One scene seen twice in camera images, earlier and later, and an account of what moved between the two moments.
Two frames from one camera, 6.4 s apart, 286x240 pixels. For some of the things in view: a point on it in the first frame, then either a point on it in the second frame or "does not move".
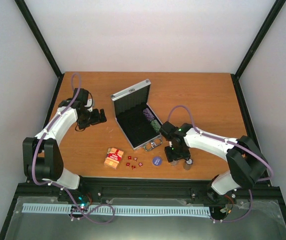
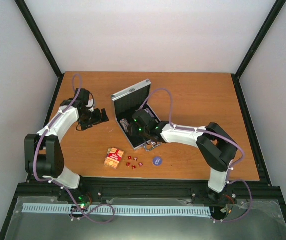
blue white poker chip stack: (174, 163) → (125, 124)
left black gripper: (97, 119) does not move
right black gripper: (170, 156) → (134, 123)
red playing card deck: (114, 157) does not move
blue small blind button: (157, 161) does not move
